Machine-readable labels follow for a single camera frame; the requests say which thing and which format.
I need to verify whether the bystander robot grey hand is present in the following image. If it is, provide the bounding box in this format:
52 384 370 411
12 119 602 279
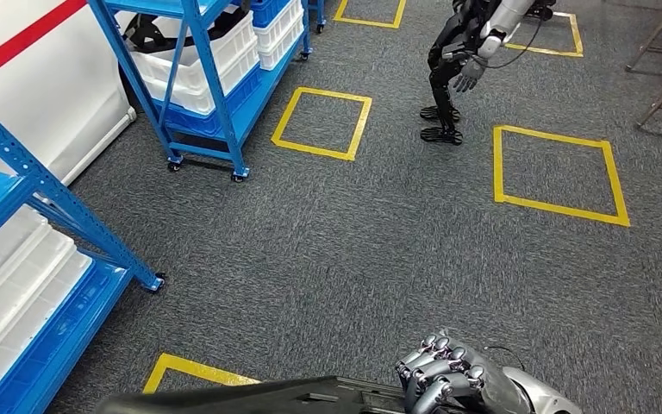
452 57 487 94

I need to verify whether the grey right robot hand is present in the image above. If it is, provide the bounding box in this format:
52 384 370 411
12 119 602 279
395 329 534 414

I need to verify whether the blue wheeled shelf rack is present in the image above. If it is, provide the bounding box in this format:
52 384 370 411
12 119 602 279
86 0 315 184

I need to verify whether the bystander humanoid robot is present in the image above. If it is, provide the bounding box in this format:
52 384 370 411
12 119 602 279
419 0 558 147

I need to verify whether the blue metal shelf rack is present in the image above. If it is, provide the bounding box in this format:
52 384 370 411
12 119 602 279
0 91 166 414

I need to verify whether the black plastic plate frame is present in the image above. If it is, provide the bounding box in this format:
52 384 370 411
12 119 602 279
93 373 423 414

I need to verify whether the blue plastic bin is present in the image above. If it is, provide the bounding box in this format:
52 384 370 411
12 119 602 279
0 260 134 414
249 0 293 28
156 68 264 140

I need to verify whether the black strap harness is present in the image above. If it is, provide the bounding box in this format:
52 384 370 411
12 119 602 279
122 6 247 53

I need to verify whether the black cable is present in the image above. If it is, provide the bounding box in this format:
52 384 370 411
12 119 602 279
484 345 528 373

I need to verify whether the white car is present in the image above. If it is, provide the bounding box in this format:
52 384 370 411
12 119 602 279
0 0 138 187

